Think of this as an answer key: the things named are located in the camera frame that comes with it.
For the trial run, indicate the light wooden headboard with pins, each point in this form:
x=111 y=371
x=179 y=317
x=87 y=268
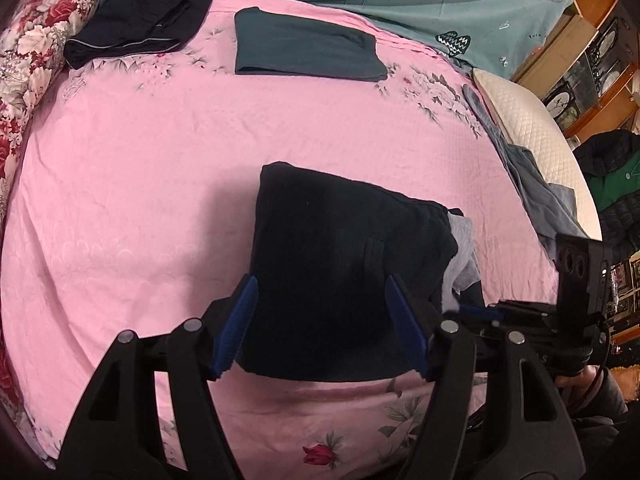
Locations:
x=555 y=45

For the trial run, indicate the red floral quilt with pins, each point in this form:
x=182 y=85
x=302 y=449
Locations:
x=30 y=60

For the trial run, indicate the person's right forearm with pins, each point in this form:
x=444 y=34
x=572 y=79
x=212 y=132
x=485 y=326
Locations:
x=614 y=402

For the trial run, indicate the navy folded pants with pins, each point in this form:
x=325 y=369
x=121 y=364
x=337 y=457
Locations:
x=135 y=20

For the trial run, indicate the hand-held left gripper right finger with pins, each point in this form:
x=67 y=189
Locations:
x=407 y=330

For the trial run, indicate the cream quilted pillow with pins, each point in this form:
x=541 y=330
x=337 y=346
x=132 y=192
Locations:
x=540 y=125

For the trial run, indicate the grey crumpled pants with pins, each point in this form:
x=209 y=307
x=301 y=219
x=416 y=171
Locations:
x=540 y=200

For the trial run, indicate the green and black jacket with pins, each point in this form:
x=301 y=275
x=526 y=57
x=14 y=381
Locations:
x=615 y=185

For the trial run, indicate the person's right hand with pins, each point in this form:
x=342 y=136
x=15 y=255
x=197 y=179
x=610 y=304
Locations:
x=575 y=385

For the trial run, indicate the wooden glass display cabinet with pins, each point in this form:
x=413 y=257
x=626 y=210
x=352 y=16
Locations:
x=605 y=60

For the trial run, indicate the dark green folded pants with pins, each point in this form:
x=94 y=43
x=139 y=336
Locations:
x=300 y=45

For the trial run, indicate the pink floral bed sheet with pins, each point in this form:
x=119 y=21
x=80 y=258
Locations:
x=150 y=185

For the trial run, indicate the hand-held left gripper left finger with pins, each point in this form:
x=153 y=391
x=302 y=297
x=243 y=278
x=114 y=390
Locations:
x=235 y=330

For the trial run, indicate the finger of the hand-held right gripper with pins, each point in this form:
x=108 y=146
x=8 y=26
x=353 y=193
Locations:
x=480 y=313

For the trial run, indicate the black pants with bear print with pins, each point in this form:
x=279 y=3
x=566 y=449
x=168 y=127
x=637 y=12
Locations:
x=320 y=240

